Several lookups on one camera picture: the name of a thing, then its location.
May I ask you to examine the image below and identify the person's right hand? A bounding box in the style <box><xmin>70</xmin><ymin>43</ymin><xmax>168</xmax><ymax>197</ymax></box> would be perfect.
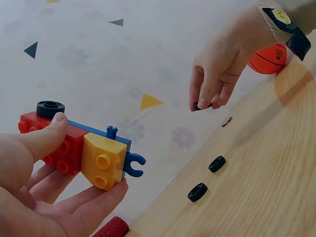
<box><xmin>189</xmin><ymin>5</ymin><xmax>276</xmax><ymax>113</ymax></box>

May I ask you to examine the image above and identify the person's left hand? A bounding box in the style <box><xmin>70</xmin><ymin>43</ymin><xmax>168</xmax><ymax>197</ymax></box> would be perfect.
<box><xmin>0</xmin><ymin>112</ymin><xmax>129</xmax><ymax>237</ymax></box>

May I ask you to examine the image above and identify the black toy wheel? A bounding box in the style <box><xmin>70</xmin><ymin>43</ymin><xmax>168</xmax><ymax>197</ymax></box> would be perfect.
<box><xmin>36</xmin><ymin>100</ymin><xmax>66</xmax><ymax>119</ymax></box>
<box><xmin>207</xmin><ymin>155</ymin><xmax>227</xmax><ymax>174</ymax></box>
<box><xmin>187</xmin><ymin>182</ymin><xmax>209</xmax><ymax>203</ymax></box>
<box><xmin>193</xmin><ymin>101</ymin><xmax>213</xmax><ymax>113</ymax></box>

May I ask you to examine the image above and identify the red yellow blue brick car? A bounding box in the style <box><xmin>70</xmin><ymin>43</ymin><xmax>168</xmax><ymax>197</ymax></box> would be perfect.
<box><xmin>17</xmin><ymin>111</ymin><xmax>147</xmax><ymax>192</ymax></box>

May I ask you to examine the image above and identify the small orange basketball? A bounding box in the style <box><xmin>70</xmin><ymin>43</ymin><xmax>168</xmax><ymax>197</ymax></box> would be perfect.
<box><xmin>247</xmin><ymin>42</ymin><xmax>288</xmax><ymax>76</ymax></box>

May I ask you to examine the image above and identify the black wrist band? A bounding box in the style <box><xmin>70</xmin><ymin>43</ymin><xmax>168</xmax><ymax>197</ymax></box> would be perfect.
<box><xmin>261</xmin><ymin>6</ymin><xmax>312</xmax><ymax>62</ymax></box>

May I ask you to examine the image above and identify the red glitter cylinder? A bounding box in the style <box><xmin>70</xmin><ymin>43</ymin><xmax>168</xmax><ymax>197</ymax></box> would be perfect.
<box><xmin>92</xmin><ymin>216</ymin><xmax>130</xmax><ymax>237</ymax></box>

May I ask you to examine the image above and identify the small metal ring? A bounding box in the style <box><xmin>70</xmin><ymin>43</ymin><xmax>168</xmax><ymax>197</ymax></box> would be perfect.
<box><xmin>221</xmin><ymin>116</ymin><xmax>234</xmax><ymax>128</ymax></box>

